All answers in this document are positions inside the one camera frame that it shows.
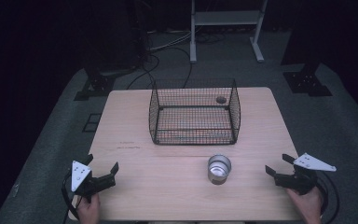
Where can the black stand with base plate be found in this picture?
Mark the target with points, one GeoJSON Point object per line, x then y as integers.
{"type": "Point", "coordinates": [98, 84]}
{"type": "Point", "coordinates": [307, 82]}

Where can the person's left hand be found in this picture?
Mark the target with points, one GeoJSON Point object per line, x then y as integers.
{"type": "Point", "coordinates": [88, 209]}

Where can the metal cup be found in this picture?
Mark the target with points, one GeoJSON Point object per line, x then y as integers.
{"type": "Point", "coordinates": [219, 169]}

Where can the person's right hand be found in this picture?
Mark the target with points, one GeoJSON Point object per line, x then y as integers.
{"type": "Point", "coordinates": [306, 205]}

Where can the white metal stand frame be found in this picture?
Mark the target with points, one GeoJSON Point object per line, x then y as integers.
{"type": "Point", "coordinates": [227, 18]}

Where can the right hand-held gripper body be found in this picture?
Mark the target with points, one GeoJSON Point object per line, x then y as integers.
{"type": "Point", "coordinates": [298, 182]}

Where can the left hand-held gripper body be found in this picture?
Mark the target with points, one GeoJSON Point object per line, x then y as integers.
{"type": "Point", "coordinates": [85, 183]}

